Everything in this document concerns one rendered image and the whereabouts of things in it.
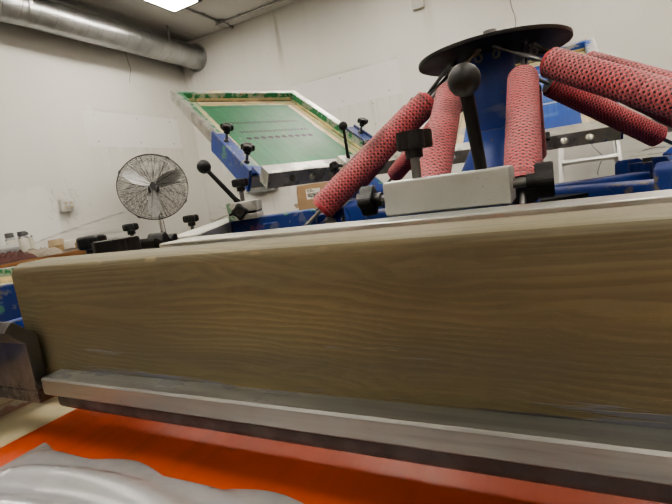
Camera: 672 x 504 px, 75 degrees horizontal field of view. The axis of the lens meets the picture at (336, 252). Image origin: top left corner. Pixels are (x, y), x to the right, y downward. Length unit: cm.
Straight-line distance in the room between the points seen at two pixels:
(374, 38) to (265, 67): 128
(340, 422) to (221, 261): 8
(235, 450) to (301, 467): 4
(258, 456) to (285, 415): 5
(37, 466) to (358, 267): 20
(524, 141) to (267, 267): 53
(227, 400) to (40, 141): 447
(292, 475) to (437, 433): 8
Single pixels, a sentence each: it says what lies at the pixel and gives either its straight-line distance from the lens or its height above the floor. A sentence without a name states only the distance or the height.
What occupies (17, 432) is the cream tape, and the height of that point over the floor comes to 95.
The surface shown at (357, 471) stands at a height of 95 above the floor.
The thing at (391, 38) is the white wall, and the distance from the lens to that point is 467.
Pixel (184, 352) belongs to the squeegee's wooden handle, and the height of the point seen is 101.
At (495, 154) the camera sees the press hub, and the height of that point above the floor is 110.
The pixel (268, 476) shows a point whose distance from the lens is 23.
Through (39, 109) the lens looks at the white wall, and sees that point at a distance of 472.
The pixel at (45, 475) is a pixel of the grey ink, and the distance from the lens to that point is 28.
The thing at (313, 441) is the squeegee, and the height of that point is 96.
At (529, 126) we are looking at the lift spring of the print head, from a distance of 70.
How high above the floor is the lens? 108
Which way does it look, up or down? 8 degrees down
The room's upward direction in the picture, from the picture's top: 8 degrees counter-clockwise
